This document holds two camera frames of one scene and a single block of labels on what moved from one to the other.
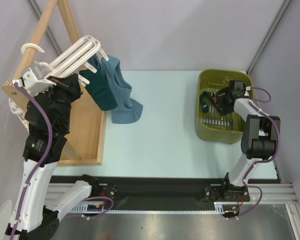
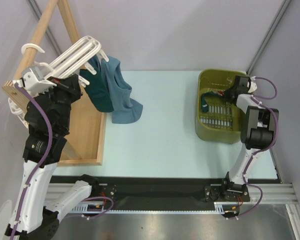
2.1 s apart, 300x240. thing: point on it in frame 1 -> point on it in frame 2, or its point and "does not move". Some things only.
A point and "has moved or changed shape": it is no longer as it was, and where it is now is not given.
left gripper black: x=71 y=83 does not move
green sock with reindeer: x=204 y=105 has moved or changed shape
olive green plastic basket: x=212 y=125 does not move
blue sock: x=128 y=111 does not move
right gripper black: x=220 y=100 -> x=230 y=93
